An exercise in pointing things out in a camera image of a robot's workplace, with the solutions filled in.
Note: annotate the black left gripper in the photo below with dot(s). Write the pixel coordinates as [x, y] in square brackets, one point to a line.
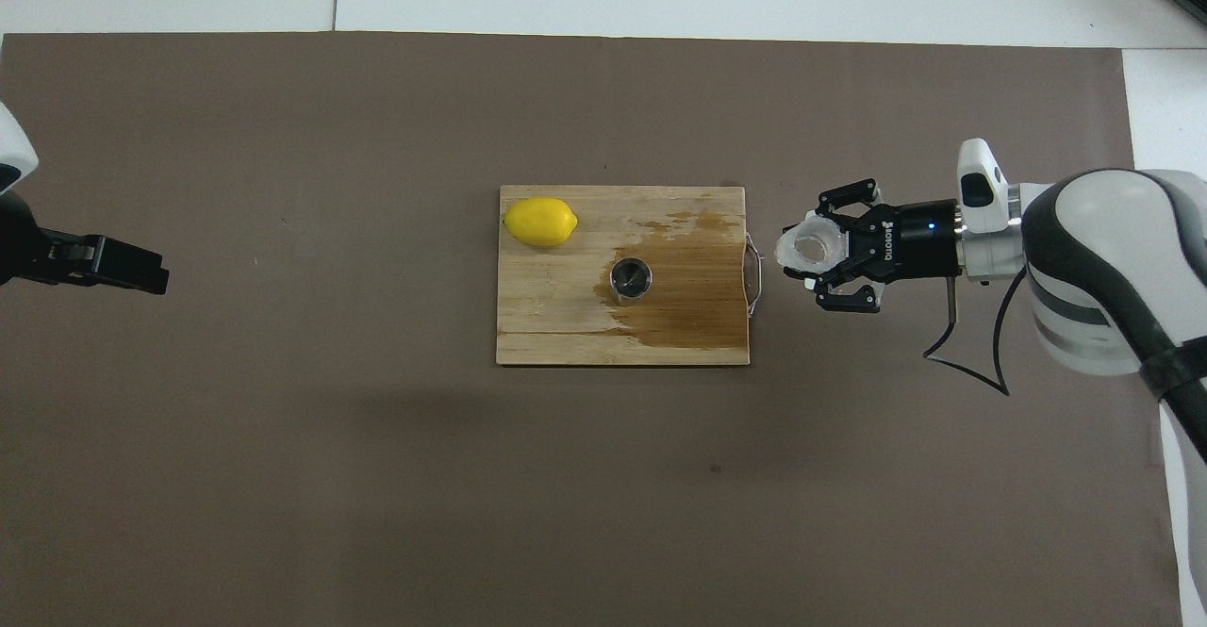
[19, 245]

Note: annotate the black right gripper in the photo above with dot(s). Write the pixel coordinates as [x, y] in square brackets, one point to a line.
[915, 240]

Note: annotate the translucent plastic cup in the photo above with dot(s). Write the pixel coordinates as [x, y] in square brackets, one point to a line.
[797, 259]

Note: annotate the steel double jigger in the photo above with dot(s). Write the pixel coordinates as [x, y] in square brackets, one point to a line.
[630, 278]

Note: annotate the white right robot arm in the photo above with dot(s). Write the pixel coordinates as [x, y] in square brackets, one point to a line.
[1113, 231]

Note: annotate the wooden cutting board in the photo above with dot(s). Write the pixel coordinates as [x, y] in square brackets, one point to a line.
[566, 325]

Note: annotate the yellow lemon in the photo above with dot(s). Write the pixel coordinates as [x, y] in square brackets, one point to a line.
[539, 222]

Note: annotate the brown paper table mat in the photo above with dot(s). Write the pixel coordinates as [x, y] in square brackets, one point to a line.
[377, 467]

